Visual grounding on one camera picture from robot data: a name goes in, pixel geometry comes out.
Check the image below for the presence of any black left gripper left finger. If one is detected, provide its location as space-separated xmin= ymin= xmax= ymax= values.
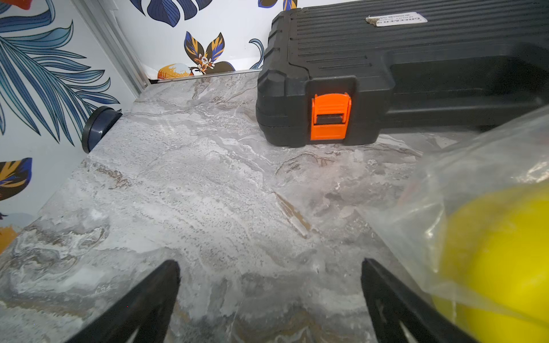
xmin=68 ymin=260 xmax=181 ymax=342

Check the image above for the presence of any black plastic tool case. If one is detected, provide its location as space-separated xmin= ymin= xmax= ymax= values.
xmin=256 ymin=1 xmax=548 ymax=147

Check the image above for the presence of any clear zip-top bag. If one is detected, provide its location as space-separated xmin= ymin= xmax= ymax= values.
xmin=360 ymin=107 xmax=548 ymax=342

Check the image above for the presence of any dark round wall fixture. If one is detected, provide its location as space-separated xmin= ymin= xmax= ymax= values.
xmin=81 ymin=106 xmax=122 ymax=154

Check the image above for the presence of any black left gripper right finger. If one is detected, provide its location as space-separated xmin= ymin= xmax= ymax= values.
xmin=361 ymin=258 xmax=476 ymax=342

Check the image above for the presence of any yellow banana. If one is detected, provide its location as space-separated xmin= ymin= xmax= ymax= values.
xmin=433 ymin=182 xmax=548 ymax=342

